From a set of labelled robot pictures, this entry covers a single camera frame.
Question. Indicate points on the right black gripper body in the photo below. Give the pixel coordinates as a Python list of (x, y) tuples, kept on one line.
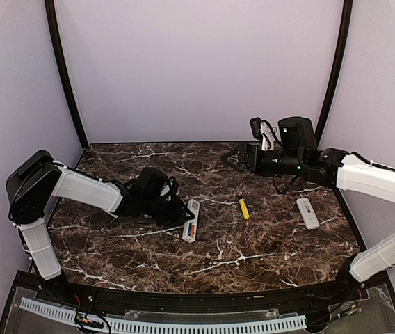
[(254, 149)]

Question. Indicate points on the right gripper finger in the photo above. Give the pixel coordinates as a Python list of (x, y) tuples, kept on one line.
[(233, 153), (234, 165)]

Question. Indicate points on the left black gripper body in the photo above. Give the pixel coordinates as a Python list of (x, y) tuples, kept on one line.
[(166, 214)]

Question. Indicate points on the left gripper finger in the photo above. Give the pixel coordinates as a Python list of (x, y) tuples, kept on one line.
[(187, 213), (190, 221)]

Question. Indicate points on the slim white remote control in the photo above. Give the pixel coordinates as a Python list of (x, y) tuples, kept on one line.
[(195, 207)]

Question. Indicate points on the yellow handled screwdriver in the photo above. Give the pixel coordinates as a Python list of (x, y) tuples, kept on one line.
[(243, 206)]

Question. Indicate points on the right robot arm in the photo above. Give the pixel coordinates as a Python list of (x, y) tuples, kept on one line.
[(294, 151)]

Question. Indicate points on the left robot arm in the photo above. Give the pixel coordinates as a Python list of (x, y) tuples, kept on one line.
[(41, 179)]

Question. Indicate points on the white remote at right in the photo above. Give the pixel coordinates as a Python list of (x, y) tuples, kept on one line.
[(307, 213)]

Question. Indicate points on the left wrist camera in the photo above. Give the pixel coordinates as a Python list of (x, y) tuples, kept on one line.
[(170, 189)]

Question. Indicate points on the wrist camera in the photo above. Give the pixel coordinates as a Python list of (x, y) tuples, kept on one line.
[(170, 189), (264, 133)]

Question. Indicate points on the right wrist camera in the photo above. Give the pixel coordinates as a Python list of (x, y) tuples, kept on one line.
[(264, 133)]

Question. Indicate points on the black front rail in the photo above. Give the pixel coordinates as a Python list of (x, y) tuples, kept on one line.
[(311, 298)]

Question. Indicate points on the white slotted cable duct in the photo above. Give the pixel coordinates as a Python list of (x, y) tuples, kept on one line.
[(137, 321)]

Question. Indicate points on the right black frame post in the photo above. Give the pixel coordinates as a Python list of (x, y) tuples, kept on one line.
[(340, 48)]

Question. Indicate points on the black frame post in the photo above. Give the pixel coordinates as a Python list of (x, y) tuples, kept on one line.
[(50, 9), (340, 48)]

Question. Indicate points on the left black frame post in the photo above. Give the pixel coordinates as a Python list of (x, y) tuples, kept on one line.
[(50, 9)]

